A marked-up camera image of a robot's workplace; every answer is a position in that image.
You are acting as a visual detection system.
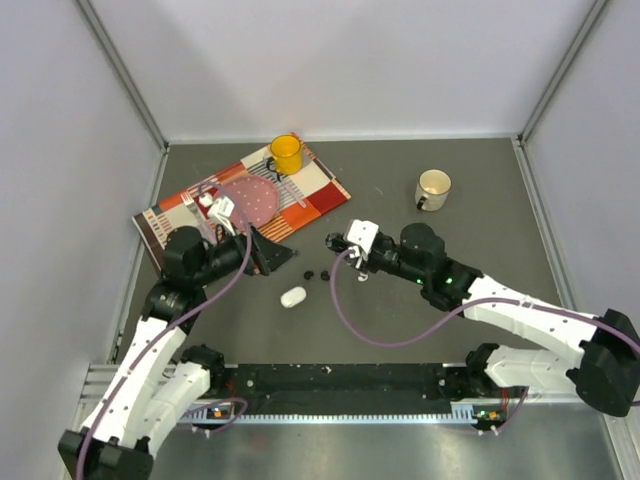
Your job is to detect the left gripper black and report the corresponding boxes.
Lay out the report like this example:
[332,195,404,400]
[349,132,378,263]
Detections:
[193,222,298,287]

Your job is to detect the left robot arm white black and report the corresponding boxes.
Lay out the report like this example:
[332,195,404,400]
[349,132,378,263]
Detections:
[58,226,297,479]

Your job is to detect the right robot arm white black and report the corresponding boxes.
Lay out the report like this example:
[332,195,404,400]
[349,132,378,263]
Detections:
[325,220,639,417]

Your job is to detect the white earbud charging case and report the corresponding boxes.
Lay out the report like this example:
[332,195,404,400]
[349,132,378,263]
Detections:
[280,286,307,309]

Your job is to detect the pink dotted plate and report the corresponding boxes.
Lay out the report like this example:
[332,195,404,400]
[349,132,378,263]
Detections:
[224,174,280,231]

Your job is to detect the patterned orange placemat cloth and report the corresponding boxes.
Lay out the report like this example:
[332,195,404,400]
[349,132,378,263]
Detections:
[133,142,351,272]

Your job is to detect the cream enamel mug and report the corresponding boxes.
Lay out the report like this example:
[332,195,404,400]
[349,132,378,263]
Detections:
[414,169,452,212]

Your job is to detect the yellow mug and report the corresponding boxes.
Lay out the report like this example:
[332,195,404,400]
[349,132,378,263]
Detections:
[266,134,303,176]

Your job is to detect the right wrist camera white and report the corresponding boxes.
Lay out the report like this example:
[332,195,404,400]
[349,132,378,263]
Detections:
[345,219,379,260]

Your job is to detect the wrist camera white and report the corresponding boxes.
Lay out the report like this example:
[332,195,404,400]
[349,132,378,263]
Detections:
[198,193,236,236]
[345,219,379,260]

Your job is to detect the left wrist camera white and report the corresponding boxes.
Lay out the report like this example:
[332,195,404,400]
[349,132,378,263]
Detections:
[198,193,236,236]

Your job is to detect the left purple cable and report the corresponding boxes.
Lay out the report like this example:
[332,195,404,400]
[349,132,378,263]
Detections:
[77,180,254,480]

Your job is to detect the purple cable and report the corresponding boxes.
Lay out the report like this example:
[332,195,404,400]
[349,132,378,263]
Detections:
[77,180,254,480]
[329,249,640,436]

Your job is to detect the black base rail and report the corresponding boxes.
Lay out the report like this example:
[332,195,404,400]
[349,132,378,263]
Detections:
[212,363,479,416]

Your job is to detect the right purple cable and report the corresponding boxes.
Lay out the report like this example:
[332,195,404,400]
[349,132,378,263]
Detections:
[329,249,640,436]

